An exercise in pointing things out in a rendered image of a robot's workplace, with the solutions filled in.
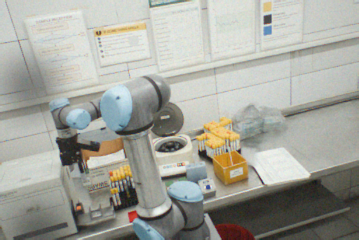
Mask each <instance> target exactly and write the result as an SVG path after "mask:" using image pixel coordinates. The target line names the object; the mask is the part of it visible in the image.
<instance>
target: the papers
mask: <svg viewBox="0 0 359 240"><path fill-rule="evenodd" d="M257 163H258V165H257V166H256V167H255V168H256V170H257V172H258V174H259V175H260V176H261V179H262V180H263V182H264V184H267V186H274V185H279V184H283V183H286V182H294V181H298V180H305V179H309V177H310V175H311V174H310V173H309V172H307V170H306V169H305V168H303V166H302V165H301V164H299V162H298V161H296V160H295V158H294V157H292V156H291V154H290V153H288V152H287V150H286V149H284V148H283V147H282V148H279V149H270V150H268V151H264V152H260V153H258V157H257Z"/></svg>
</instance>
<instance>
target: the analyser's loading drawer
mask: <svg viewBox="0 0 359 240"><path fill-rule="evenodd" d="M96 214H97V215H96ZM111 216H114V217H115V210H114V205H113V203H111V206H109V207H104V208H101V204H100V207H99V208H96V209H93V210H91V209H90V207H89V212H87V213H84V214H81V215H75V216H74V220H75V223H76V226H79V225H83V224H86V223H90V222H94V221H96V220H100V219H104V218H108V217H111Z"/></svg>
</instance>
